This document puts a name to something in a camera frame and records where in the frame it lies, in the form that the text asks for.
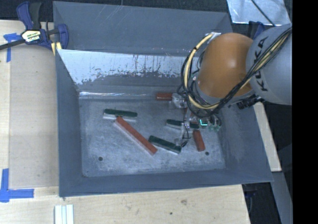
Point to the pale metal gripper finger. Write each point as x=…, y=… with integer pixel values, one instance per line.
x=182, y=133
x=189, y=129

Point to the dark green flat block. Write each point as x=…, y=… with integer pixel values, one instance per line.
x=175, y=123
x=164, y=144
x=120, y=113

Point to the short red-brown flat block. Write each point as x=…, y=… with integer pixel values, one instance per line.
x=199, y=141
x=164, y=96

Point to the long red-brown flat block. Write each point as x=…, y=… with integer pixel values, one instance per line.
x=135, y=134

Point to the grey metal bin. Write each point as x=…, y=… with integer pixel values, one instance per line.
x=139, y=31

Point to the pale wood flat board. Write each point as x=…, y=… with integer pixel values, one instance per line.
x=32, y=118

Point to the black cylinder on white bracket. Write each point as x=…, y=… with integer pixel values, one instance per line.
x=246, y=103

